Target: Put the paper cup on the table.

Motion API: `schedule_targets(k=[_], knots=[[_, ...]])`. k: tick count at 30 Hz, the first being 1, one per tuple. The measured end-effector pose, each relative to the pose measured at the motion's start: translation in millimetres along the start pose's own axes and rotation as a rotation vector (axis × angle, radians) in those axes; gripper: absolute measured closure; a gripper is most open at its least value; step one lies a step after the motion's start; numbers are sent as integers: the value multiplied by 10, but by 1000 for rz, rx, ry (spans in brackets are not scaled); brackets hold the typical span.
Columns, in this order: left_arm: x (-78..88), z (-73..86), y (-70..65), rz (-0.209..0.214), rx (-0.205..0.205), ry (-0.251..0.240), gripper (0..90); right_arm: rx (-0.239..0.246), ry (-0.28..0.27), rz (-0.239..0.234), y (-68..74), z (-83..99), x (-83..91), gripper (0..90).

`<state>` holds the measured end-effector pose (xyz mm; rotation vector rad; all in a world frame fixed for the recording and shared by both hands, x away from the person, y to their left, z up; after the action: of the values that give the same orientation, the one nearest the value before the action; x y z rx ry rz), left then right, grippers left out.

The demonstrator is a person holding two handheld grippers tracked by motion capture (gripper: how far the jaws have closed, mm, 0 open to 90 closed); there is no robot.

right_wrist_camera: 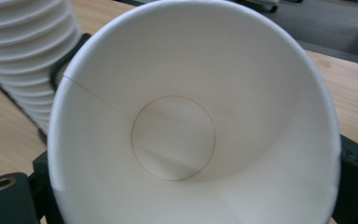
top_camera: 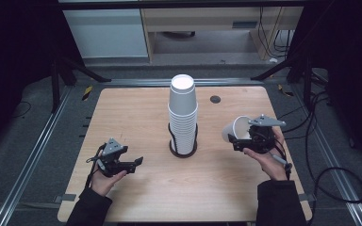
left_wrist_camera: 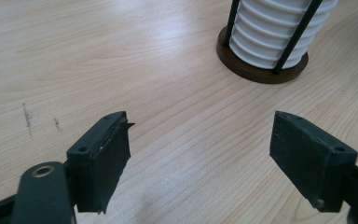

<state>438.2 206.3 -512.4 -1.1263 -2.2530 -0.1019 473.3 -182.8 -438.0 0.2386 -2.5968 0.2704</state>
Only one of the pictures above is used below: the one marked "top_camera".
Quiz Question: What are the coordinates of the black metal stand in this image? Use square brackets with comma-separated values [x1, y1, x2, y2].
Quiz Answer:
[50, 56, 112, 114]
[250, 53, 328, 107]

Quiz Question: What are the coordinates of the person's left hand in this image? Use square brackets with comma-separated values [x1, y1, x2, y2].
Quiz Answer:
[90, 169, 128, 198]

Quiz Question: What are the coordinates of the grey table bracket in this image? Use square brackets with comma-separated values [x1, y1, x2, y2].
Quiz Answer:
[54, 193, 77, 203]
[298, 193, 317, 202]

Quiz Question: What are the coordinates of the single white paper cup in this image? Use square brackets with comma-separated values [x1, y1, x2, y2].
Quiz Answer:
[222, 115, 253, 144]

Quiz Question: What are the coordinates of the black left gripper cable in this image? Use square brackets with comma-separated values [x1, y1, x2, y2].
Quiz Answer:
[84, 143, 107, 189]

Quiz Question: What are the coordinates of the yellow black striped tape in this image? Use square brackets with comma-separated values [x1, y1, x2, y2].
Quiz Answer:
[81, 85, 93, 102]
[277, 84, 295, 97]

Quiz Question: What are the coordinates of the person's right hand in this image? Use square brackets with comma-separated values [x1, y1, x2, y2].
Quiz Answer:
[242, 126, 291, 182]

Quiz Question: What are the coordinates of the right gripper cable grey plug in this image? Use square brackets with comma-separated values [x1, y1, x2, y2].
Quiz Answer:
[269, 137, 294, 182]

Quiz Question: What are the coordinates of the stack of white paper cups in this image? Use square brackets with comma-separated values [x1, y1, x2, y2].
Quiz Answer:
[167, 73, 199, 155]

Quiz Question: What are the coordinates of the black hanging cable bundle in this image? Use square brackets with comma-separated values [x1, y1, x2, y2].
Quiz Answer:
[258, 7, 294, 59]

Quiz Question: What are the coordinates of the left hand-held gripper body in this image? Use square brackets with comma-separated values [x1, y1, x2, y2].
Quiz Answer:
[95, 137, 129, 178]

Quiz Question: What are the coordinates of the light wooden desk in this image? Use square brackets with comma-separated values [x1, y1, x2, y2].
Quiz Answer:
[140, 7, 304, 62]

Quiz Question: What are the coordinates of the long black floor cable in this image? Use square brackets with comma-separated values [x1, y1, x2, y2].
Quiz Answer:
[306, 90, 362, 226]

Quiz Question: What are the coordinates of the white cabinet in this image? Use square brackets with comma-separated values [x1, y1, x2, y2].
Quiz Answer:
[61, 8, 149, 59]

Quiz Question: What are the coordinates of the thin black floor cable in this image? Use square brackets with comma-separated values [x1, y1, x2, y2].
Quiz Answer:
[12, 101, 32, 120]

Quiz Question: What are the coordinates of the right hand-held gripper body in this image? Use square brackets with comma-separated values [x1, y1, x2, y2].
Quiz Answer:
[247, 114, 287, 154]

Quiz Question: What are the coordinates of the black wire cup holder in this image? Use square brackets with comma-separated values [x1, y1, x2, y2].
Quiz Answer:
[168, 122, 199, 159]

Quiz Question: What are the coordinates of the grey metal floor rail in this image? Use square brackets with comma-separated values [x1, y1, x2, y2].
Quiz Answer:
[0, 86, 74, 226]
[290, 84, 362, 226]

